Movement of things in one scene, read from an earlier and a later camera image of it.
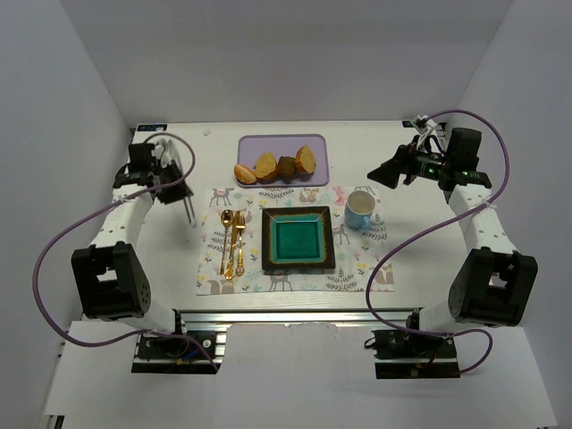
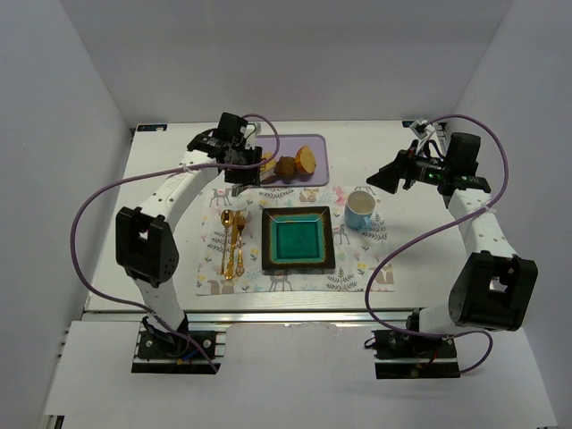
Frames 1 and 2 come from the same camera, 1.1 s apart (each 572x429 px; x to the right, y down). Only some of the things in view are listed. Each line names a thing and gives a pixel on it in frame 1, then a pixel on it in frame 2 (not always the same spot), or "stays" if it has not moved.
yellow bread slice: x=264 y=164 stays
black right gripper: x=403 y=162 stays
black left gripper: x=174 y=191 -> x=244 y=174
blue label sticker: x=151 y=127 stays
